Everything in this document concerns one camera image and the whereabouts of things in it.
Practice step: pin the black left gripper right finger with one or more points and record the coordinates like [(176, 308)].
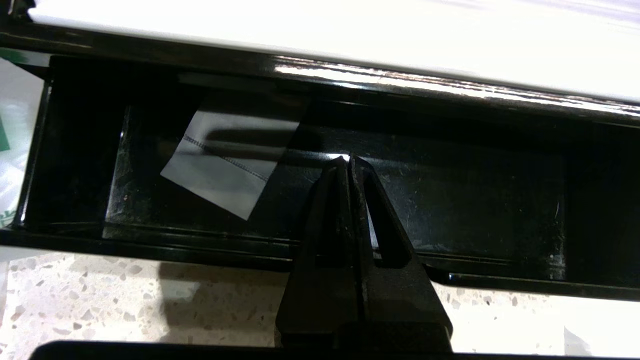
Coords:
[(400, 295)]

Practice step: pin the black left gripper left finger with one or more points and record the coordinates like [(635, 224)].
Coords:
[(320, 300)]

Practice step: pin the black glossy box drawer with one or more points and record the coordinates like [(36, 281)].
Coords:
[(475, 200)]

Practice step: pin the white paper packet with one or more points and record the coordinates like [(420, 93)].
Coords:
[(220, 185)]

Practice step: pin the small sachet with green label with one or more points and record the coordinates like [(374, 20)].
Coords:
[(15, 165)]

